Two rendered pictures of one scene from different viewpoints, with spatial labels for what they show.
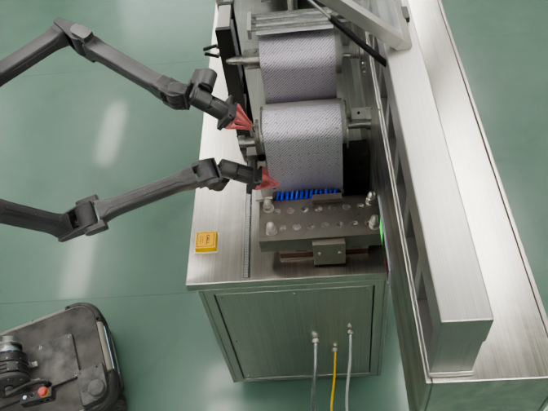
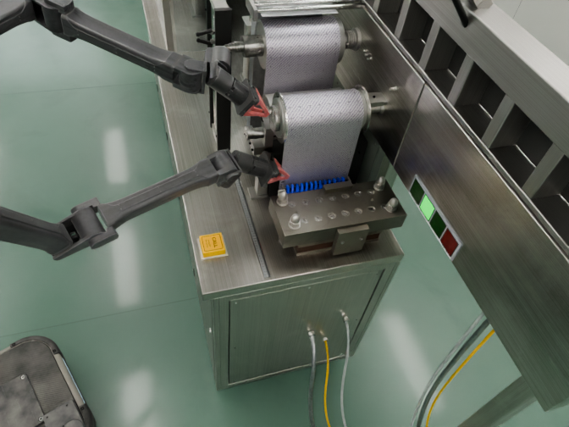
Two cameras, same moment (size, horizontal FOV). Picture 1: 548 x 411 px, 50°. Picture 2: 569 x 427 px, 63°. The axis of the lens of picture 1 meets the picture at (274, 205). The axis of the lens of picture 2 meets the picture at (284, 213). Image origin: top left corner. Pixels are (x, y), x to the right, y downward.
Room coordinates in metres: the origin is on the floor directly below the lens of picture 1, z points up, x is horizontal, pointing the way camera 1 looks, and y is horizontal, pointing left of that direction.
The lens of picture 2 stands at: (0.36, 0.48, 2.08)
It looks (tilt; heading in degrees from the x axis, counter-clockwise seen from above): 49 degrees down; 330
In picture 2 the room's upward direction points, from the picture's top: 8 degrees clockwise
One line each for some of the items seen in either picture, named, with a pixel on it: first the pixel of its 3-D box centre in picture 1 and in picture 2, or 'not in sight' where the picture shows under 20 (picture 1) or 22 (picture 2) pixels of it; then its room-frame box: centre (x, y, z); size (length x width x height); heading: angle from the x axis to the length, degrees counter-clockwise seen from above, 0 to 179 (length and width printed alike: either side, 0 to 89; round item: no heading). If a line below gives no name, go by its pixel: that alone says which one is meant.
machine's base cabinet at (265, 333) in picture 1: (293, 119); (228, 130); (2.26, -0.17, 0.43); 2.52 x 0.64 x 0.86; 173
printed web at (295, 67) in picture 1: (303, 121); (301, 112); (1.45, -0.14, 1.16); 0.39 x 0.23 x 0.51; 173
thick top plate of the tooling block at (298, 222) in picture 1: (322, 223); (337, 211); (1.13, -0.14, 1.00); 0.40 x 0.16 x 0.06; 83
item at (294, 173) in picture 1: (306, 174); (317, 163); (1.26, -0.12, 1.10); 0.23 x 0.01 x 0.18; 83
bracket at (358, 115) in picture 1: (360, 114); (375, 98); (1.29, -0.30, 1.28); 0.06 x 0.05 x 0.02; 83
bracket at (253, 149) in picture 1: (258, 166); (259, 161); (1.37, 0.03, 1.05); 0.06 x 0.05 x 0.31; 83
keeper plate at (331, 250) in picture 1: (329, 252); (350, 240); (1.04, -0.15, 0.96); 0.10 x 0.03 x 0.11; 83
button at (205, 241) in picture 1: (205, 241); (212, 245); (1.20, 0.25, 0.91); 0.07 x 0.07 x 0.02; 83
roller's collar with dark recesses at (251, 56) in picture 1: (254, 59); (251, 46); (1.58, -0.01, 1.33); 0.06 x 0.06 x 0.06; 83
